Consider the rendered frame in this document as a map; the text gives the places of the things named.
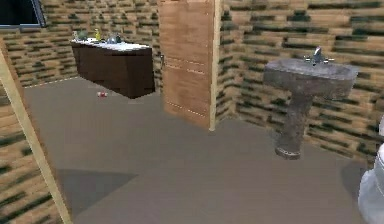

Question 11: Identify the wooden room door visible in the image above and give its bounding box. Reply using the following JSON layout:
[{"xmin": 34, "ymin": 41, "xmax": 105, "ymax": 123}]
[{"xmin": 157, "ymin": 0, "xmax": 222, "ymax": 132}]

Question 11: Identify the dark brown vanity cabinet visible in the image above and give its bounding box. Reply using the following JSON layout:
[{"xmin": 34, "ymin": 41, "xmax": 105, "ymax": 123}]
[{"xmin": 70, "ymin": 39, "xmax": 157, "ymax": 100}]

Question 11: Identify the grey vanity faucet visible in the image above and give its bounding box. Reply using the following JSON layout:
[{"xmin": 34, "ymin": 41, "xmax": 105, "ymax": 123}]
[{"xmin": 106, "ymin": 33, "xmax": 123, "ymax": 45}]

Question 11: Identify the silver sink faucet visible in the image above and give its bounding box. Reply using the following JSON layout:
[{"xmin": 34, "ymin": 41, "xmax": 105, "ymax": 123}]
[{"xmin": 303, "ymin": 46, "xmax": 335, "ymax": 66}]

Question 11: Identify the white toilet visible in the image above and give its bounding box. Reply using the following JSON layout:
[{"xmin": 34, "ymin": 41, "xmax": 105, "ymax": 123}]
[{"xmin": 357, "ymin": 114, "xmax": 384, "ymax": 224}]

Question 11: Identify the grey pedestal sink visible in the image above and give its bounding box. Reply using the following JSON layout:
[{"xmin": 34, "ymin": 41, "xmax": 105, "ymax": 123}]
[{"xmin": 262, "ymin": 58, "xmax": 360, "ymax": 161}]

